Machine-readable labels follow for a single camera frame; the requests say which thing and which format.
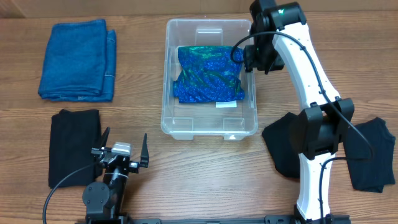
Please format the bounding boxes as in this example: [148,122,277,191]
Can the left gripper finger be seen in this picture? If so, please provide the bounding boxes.
[95,127,110,149]
[140,134,149,168]

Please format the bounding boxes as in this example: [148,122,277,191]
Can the blue sequin garment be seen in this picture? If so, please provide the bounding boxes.
[173,46,245,103]

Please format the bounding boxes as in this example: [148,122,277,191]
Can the clear plastic storage bin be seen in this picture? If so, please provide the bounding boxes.
[161,19,258,141]

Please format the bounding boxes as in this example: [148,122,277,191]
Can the black garment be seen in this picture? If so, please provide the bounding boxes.
[49,110,102,188]
[262,112,300,179]
[343,117,396,193]

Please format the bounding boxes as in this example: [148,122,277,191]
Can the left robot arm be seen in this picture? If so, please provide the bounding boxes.
[82,128,149,223]

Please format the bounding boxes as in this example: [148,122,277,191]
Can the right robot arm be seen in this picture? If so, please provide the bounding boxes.
[244,0,354,223]

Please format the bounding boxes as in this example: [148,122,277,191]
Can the white label in bin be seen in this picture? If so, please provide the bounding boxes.
[216,101,237,108]

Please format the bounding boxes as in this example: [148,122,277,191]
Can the folded blue denim jeans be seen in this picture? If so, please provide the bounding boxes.
[38,19,117,103]

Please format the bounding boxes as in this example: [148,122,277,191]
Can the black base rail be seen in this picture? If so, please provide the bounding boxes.
[74,213,351,224]

